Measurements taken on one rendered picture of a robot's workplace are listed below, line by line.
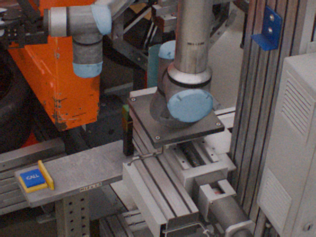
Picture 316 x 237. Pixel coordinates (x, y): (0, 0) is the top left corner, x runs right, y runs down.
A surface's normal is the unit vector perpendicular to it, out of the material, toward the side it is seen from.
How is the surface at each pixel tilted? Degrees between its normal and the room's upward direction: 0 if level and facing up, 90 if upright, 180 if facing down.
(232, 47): 0
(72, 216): 90
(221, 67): 0
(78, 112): 90
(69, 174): 0
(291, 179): 90
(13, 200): 90
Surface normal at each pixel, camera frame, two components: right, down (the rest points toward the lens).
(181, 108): 0.13, 0.71
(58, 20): 0.14, 0.03
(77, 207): 0.47, 0.55
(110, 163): 0.05, -0.79
